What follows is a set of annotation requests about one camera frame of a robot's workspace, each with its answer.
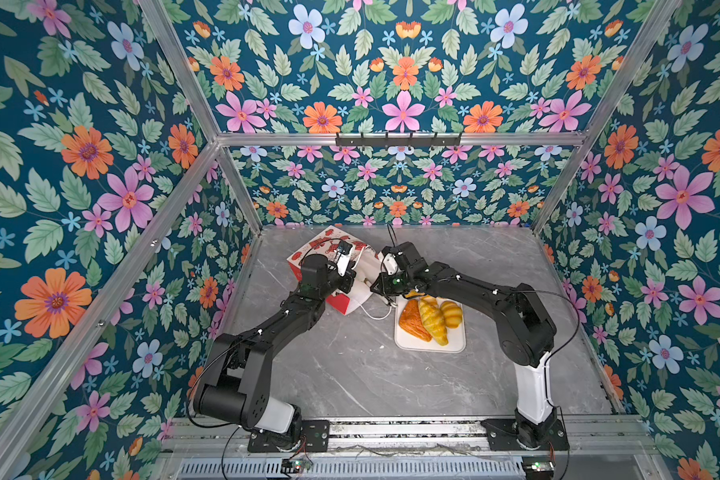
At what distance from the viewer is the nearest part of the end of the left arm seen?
30.0 inches

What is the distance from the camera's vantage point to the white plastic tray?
90 centimetres

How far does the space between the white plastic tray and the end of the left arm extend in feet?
0.76
